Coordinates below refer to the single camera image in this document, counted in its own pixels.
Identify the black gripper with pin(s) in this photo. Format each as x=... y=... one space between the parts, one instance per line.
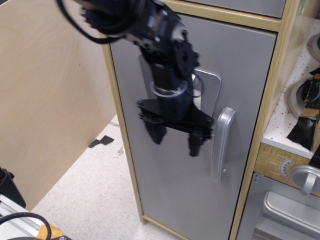
x=175 y=109

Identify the white speckled toy countertop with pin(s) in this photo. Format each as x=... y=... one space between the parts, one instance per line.
x=282 y=121

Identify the grey toy oven door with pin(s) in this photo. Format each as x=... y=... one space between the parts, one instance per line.
x=277 y=211

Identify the aluminium frame rail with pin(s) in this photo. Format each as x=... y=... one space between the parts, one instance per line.
x=17 y=222

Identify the silver fridge door handle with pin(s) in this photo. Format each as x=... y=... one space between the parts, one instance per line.
x=221 y=135

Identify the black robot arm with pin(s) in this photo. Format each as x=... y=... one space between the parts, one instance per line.
x=162 y=39

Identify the silver ice dispenser panel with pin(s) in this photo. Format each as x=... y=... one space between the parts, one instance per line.
x=206 y=86

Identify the silver oven knob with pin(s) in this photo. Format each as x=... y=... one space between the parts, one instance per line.
x=306 y=178

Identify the wooden toy kitchen cabinet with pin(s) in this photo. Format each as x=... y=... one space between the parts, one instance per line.
x=291 y=30

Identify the grey toy fridge door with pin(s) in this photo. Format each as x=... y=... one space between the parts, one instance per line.
x=188 y=184

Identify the plywood board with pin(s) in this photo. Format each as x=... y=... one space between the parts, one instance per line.
x=55 y=95

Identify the grey freezer door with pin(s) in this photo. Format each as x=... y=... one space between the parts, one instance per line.
x=269 y=8

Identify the black floor tape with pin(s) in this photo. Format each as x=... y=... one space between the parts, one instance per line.
x=105 y=140

